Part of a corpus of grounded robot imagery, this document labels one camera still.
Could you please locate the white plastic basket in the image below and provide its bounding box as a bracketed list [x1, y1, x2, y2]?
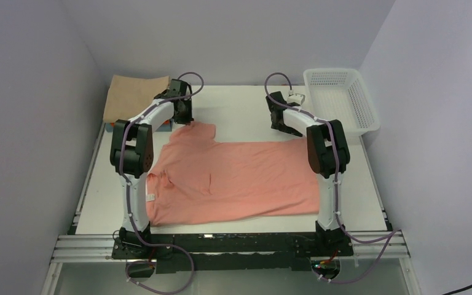
[303, 68, 380, 136]

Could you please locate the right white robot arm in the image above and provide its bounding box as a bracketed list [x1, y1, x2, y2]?
[266, 92, 350, 255]

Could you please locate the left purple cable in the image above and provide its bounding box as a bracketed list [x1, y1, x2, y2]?
[120, 72, 205, 295]

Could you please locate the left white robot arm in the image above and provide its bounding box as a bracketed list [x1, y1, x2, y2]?
[109, 79, 194, 258]

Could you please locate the folded blue t shirt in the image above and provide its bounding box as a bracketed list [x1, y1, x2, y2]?
[105, 119, 174, 133]

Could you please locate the pink t shirt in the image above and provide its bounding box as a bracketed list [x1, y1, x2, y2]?
[146, 122, 320, 226]

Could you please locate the folded tan t shirt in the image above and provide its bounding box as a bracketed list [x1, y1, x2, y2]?
[103, 75, 170, 123]

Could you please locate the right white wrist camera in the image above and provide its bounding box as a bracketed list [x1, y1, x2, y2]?
[286, 93, 306, 106]

